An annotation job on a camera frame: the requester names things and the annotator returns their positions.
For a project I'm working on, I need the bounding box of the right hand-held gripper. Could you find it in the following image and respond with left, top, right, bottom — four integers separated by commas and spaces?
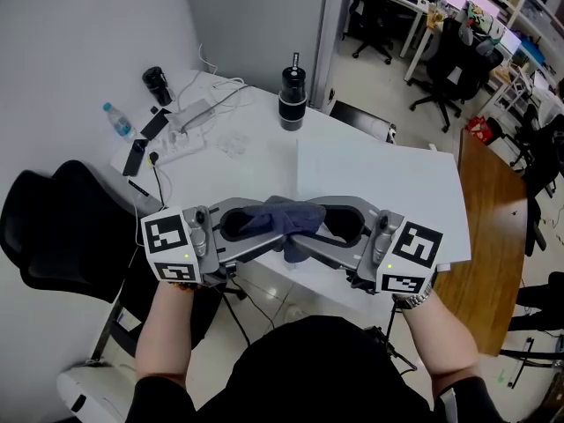
288, 196, 444, 297

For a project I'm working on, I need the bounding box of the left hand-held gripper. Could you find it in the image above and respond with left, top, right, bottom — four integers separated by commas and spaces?
140, 197, 294, 288

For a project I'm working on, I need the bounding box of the dark blue cloth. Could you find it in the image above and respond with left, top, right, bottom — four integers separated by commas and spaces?
241, 195, 328, 264

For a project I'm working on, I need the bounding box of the large white board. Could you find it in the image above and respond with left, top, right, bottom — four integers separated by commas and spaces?
295, 137, 472, 273

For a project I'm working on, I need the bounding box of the person's left forearm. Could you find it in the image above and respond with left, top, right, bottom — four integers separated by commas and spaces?
135, 282, 195, 390

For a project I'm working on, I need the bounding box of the person's right forearm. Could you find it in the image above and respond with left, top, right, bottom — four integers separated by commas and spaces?
391, 293, 481, 396

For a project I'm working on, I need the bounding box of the clear plastic bag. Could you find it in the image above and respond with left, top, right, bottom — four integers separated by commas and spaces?
215, 132, 248, 158

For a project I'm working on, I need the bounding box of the white power strip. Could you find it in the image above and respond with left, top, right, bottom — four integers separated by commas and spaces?
149, 128, 208, 167

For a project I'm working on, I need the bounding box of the silver wristwatch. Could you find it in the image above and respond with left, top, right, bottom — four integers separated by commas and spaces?
391, 291, 433, 311

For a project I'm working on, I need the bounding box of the grey flat power bank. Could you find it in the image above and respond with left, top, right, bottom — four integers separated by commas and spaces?
127, 176, 164, 214

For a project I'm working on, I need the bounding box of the black box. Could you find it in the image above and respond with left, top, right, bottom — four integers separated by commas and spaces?
329, 99, 397, 145

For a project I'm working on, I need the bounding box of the white rectangular adapter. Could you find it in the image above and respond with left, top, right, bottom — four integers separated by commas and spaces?
169, 98, 217, 132

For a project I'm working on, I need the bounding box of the black tumbler with white band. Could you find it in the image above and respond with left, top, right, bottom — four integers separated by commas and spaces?
278, 52, 308, 132

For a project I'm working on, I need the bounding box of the black smartphone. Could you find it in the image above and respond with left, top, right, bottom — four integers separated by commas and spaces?
122, 137, 150, 177
139, 108, 173, 140

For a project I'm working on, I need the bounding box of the wooden table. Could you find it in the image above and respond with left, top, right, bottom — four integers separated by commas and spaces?
434, 128, 530, 359

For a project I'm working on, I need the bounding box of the person's torso in black clothing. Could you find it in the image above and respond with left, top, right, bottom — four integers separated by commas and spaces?
125, 315, 508, 423

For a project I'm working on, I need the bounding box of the clear water bottle blue cap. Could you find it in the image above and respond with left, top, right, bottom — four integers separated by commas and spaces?
102, 101, 137, 144

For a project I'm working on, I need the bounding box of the small black bottle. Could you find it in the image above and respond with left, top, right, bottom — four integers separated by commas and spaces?
141, 66, 174, 108

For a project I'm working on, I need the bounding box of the red bag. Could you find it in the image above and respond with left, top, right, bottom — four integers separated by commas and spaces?
465, 115, 493, 145

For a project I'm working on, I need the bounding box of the black trash bin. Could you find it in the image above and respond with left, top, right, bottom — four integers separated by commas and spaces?
486, 116, 507, 144

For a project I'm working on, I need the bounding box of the black mesh office chair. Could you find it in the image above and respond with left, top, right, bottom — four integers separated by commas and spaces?
0, 160, 221, 360

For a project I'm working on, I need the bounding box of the black office chair with jacket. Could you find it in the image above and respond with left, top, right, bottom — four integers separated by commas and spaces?
409, 0, 506, 134

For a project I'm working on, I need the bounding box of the black floor stand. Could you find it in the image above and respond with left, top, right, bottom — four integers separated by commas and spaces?
500, 336, 564, 390

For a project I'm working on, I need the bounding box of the white round appliance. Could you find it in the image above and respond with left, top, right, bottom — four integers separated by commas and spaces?
56, 361, 138, 423

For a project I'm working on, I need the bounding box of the white office desk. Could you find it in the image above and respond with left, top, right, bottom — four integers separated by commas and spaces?
387, 0, 437, 83

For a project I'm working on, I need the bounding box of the white shelving rack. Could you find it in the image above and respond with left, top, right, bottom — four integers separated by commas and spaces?
457, 0, 564, 74

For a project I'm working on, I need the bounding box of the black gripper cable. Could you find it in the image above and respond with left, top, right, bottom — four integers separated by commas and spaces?
219, 279, 265, 348
365, 301, 418, 372

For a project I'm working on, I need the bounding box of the black power plug cable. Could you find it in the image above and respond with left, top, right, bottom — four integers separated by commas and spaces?
147, 150, 168, 209

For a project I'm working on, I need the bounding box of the white cable bundle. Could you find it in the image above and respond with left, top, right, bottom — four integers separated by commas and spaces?
175, 41, 256, 118

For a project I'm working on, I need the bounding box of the white harness strap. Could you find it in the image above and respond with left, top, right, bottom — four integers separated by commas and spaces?
438, 385, 459, 423

